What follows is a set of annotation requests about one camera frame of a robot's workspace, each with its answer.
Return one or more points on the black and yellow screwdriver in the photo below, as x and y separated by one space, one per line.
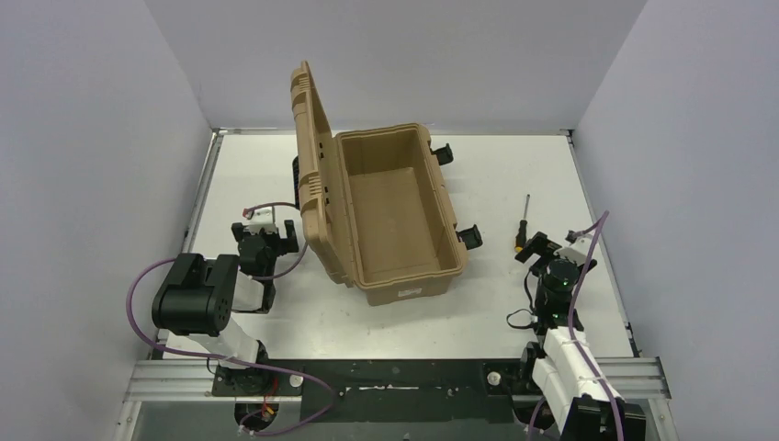
521 236

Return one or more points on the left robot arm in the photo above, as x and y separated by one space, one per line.
199 296

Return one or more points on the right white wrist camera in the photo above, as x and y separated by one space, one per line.
577 249

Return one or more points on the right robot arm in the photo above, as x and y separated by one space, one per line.
582 401

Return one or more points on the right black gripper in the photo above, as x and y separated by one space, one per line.
541 251

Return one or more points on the tan plastic tool bin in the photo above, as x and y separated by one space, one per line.
374 204

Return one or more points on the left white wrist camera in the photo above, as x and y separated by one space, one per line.
263 219

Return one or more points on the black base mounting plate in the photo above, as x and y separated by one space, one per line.
389 390

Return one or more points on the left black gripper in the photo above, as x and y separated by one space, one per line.
287 237

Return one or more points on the aluminium frame rail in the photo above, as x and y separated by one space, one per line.
188 380

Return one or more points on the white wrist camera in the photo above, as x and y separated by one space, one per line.
577 249
263 219

